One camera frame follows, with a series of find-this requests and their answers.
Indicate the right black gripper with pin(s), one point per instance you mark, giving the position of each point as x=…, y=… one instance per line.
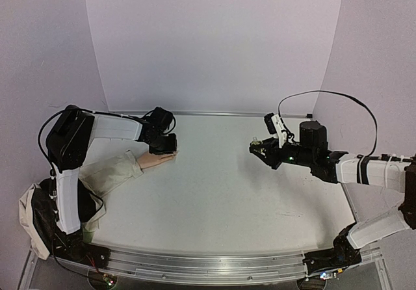
x=272, y=153

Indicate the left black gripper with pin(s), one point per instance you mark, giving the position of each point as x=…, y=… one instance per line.
x=173, y=147

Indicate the white nail polish bottle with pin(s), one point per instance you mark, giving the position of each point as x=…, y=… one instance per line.
x=256, y=142

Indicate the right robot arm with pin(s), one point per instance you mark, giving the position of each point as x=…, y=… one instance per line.
x=311, y=151

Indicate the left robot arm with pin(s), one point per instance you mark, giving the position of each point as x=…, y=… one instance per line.
x=68, y=141

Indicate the mannequin hand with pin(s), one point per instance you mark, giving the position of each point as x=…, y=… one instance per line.
x=148, y=160

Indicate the beige sleeve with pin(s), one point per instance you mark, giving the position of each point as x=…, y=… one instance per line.
x=101, y=178

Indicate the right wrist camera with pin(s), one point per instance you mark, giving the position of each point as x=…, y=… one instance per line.
x=277, y=128

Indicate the aluminium back table rail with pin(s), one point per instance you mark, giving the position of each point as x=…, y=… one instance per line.
x=207, y=113

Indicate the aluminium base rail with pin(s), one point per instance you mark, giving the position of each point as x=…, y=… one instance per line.
x=225, y=270

